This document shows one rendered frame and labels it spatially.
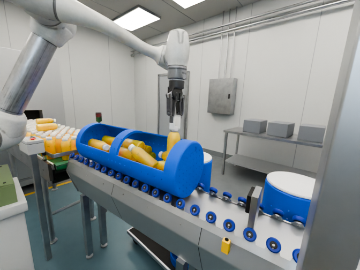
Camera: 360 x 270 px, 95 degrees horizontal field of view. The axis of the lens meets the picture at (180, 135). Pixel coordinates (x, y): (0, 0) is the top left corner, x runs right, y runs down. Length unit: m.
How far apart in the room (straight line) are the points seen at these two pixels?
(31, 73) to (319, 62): 3.79
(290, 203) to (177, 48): 0.85
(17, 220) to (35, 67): 0.65
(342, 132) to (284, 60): 3.65
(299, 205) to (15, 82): 1.37
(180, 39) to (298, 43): 3.32
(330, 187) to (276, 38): 3.84
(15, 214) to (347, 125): 1.03
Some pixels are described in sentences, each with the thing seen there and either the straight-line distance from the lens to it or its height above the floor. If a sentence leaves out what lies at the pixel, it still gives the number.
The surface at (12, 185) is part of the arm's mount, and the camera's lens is 0.94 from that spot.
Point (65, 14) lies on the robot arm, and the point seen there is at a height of 1.72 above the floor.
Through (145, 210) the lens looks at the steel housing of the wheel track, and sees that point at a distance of 0.96.
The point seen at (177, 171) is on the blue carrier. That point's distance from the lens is 0.72.
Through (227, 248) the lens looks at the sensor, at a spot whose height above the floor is 0.92.
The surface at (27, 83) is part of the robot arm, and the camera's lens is 1.05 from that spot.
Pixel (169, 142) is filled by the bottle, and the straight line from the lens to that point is 0.82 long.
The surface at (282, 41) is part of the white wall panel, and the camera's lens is 4.05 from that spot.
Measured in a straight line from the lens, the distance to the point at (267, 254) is 0.75.
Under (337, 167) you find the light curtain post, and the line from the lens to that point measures 0.33.
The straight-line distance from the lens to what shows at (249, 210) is 0.76.
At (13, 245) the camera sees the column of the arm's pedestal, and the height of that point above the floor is 0.83.
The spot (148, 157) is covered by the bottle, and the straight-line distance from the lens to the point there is 0.91.
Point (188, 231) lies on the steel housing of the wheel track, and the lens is 0.83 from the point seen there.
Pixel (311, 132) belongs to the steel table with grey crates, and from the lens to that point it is 3.07.
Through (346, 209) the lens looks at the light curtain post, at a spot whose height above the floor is 1.28.
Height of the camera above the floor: 1.43
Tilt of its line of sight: 12 degrees down
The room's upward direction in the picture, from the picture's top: 2 degrees clockwise
